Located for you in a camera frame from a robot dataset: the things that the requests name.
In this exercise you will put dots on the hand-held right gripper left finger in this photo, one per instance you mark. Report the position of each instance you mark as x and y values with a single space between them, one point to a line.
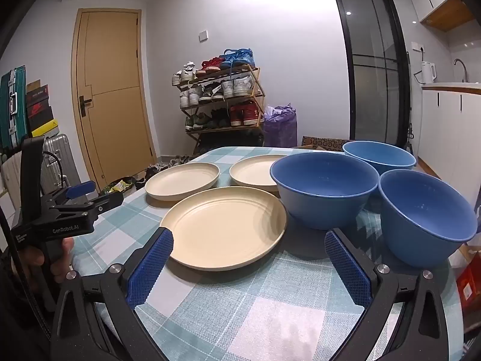
150 267

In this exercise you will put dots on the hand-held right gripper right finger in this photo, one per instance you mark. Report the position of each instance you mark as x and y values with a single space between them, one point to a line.
347 270

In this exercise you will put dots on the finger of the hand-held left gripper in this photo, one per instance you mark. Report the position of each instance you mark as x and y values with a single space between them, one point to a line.
101 203
80 189

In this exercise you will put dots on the dark blue bowl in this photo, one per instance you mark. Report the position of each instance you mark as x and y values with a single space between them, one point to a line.
323 210

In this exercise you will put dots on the beige plate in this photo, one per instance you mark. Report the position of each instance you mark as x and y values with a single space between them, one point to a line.
180 182
251 175
225 225

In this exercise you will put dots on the person's left hand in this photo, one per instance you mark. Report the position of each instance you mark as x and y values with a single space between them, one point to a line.
32 258

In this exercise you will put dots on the trash bin with wrappers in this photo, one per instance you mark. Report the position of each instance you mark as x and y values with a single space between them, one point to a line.
120 186

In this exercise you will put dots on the silver suitcase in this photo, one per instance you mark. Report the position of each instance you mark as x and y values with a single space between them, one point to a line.
64 146

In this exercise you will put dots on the pile of dark shoes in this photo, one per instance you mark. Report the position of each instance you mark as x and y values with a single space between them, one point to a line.
158 169

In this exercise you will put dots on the cream ribbed suitcase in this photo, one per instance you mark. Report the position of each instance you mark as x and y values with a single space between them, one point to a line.
9 175

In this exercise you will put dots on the black yellow shoe box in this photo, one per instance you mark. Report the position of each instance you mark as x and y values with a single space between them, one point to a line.
43 126

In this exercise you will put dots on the wooden door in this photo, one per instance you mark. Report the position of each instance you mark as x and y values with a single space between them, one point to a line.
112 120

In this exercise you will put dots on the black red shoe box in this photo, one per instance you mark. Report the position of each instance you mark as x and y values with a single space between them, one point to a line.
37 109

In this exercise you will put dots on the teal checkered tablecloth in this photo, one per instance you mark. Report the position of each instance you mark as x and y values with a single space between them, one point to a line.
240 308

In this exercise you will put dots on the dark grey shoe box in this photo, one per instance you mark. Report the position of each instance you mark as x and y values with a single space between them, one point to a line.
37 96

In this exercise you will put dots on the teal suitcase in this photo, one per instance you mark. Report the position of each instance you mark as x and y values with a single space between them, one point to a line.
7 112

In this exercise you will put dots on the brown shoe box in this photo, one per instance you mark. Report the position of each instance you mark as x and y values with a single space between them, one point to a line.
33 86

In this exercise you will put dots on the light blue bowl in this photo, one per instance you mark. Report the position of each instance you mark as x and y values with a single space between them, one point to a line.
375 156

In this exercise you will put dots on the red carton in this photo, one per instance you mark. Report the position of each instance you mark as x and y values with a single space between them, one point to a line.
471 282

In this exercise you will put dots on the patterned cardboard box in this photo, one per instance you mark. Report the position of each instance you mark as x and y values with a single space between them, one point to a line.
323 143

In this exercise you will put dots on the stick vacuum cleaner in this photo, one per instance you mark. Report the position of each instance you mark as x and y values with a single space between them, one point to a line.
409 131

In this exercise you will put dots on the purple plastic bag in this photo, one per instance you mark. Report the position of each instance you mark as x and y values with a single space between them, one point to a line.
280 131

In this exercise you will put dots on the white base cabinet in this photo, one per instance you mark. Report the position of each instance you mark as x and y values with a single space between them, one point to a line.
443 131

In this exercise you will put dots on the shoe rack with shoes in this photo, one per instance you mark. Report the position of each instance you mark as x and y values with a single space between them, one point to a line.
240 86

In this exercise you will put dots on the black-framed glass door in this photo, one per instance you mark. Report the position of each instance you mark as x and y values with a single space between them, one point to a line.
372 82

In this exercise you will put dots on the white electric kettle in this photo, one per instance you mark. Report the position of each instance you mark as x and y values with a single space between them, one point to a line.
427 73

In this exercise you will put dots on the metal faucet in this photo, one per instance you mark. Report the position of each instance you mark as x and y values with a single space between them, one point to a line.
465 73

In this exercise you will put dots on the white wall switch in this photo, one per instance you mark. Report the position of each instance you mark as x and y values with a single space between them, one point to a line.
203 35

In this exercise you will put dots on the white wall socket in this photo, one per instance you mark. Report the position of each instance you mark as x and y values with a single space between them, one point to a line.
417 47

